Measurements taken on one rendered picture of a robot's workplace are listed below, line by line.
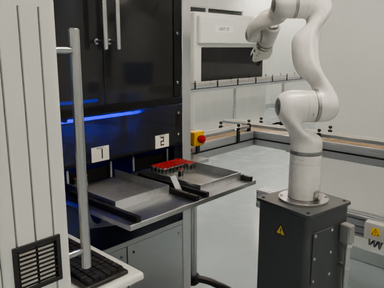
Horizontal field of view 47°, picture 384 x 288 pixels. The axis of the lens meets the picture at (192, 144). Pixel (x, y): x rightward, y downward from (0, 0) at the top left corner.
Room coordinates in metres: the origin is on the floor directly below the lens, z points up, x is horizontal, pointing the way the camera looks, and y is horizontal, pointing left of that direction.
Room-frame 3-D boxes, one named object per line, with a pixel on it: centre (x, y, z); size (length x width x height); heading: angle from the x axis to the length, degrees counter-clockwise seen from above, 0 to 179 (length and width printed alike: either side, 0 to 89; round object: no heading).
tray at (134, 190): (1.67, 0.30, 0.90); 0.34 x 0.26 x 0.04; 47
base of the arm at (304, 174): (1.64, -0.43, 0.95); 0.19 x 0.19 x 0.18
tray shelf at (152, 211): (1.75, 0.14, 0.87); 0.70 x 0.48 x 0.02; 137
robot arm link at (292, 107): (1.64, -0.40, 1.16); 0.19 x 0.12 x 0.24; 96
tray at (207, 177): (1.86, 0.00, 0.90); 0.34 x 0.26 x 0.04; 47
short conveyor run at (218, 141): (2.49, -0.10, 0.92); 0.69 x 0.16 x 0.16; 137
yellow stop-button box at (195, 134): (2.19, -0.01, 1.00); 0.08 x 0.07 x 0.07; 47
